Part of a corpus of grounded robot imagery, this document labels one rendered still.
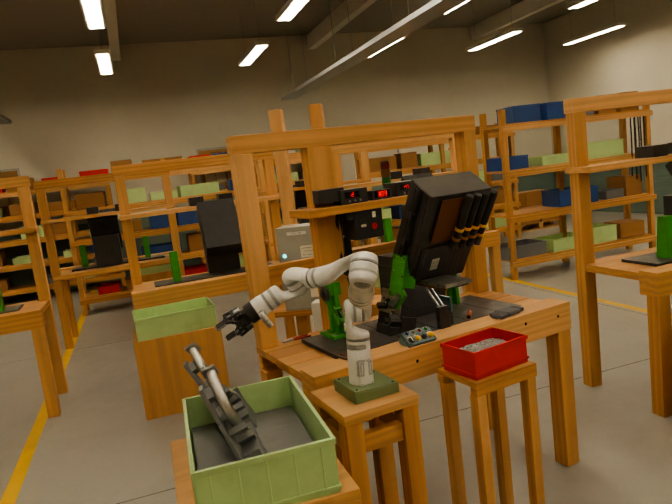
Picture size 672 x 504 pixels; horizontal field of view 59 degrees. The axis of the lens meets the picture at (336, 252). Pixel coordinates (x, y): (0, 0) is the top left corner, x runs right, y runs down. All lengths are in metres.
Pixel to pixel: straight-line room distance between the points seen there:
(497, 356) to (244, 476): 1.27
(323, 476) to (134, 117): 11.32
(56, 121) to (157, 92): 1.97
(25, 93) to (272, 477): 11.60
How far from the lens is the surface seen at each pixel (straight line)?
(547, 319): 3.25
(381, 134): 3.28
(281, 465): 1.81
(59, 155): 12.75
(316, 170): 3.08
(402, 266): 2.93
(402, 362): 2.70
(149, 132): 12.73
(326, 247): 3.10
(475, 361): 2.55
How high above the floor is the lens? 1.73
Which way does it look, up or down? 8 degrees down
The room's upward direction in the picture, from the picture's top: 7 degrees counter-clockwise
